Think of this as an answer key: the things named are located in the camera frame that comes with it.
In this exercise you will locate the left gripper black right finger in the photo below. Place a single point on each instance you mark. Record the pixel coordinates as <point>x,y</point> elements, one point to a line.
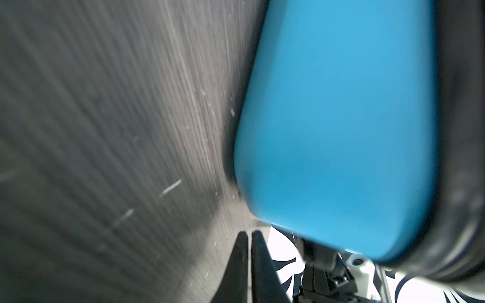
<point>265,284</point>

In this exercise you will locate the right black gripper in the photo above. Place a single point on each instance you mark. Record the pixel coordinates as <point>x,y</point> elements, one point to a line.
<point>326,277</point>

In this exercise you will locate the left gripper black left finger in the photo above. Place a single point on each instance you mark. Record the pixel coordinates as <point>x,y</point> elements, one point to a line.
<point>234,284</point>

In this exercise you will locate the blue hard-shell suitcase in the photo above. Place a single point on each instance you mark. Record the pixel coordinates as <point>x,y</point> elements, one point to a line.
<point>363,129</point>

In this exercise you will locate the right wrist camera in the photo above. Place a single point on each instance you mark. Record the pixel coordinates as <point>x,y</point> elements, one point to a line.
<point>363,271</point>

